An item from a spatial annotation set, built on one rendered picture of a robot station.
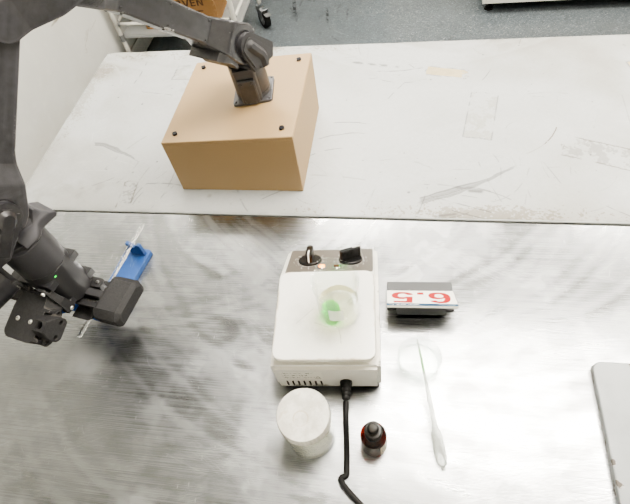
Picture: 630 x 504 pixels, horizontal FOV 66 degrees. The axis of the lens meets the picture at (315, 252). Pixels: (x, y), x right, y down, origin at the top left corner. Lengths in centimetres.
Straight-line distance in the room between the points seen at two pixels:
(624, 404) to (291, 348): 39
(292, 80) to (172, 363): 49
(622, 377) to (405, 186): 40
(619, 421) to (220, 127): 66
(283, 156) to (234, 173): 10
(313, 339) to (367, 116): 51
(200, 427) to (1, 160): 38
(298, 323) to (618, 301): 42
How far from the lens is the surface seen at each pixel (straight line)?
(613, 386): 69
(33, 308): 68
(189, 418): 68
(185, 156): 83
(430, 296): 68
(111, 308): 66
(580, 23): 306
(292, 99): 82
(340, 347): 57
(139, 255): 82
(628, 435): 67
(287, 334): 58
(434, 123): 94
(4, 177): 59
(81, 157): 106
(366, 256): 68
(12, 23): 57
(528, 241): 78
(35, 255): 63
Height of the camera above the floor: 151
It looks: 54 degrees down
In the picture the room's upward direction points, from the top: 12 degrees counter-clockwise
